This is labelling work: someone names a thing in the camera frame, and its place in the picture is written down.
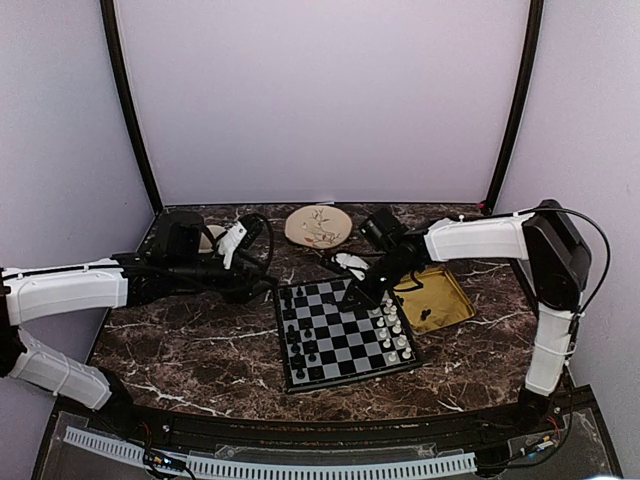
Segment beige floral ceramic plate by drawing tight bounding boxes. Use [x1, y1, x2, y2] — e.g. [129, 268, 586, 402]
[284, 205, 353, 250]

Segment black white chess board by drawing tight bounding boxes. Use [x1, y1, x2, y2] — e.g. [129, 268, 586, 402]
[273, 278, 422, 394]

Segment black front rail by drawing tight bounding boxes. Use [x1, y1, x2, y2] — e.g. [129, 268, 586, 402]
[89, 404, 566, 449]

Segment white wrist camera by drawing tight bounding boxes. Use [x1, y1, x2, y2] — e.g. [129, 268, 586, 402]
[321, 252, 370, 280]
[215, 221, 247, 270]

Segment left black frame post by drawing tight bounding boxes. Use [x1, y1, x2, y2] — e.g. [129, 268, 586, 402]
[99, 0, 164, 215]

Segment white chess pieces row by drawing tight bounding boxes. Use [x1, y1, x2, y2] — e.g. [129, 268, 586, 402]
[371, 297, 415, 366]

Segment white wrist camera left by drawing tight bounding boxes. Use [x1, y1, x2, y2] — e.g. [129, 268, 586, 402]
[215, 221, 247, 270]

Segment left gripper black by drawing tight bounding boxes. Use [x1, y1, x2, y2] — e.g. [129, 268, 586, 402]
[169, 253, 278, 305]

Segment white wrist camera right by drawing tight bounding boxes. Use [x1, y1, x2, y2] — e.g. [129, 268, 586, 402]
[321, 252, 370, 280]

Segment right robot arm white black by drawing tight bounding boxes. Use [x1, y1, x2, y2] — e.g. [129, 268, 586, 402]
[339, 199, 592, 434]

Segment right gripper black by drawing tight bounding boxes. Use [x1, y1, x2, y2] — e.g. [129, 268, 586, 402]
[339, 252, 414, 312]

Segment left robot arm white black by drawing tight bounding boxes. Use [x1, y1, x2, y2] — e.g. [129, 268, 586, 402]
[1, 210, 276, 436]

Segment black frame post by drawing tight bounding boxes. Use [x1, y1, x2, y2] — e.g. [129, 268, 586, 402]
[99, 0, 164, 215]
[483, 0, 545, 214]

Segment gold metal tray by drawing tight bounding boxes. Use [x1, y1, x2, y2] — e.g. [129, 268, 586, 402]
[393, 266, 476, 335]

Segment beige coral pattern mug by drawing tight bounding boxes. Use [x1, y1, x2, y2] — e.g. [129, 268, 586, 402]
[199, 225, 226, 252]

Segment right black frame post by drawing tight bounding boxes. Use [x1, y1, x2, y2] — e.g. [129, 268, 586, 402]
[483, 0, 545, 214]

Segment grey slotted cable duct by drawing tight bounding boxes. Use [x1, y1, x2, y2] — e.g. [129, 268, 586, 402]
[63, 427, 477, 479]

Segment black chess pawn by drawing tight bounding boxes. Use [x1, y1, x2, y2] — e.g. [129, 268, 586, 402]
[308, 367, 324, 380]

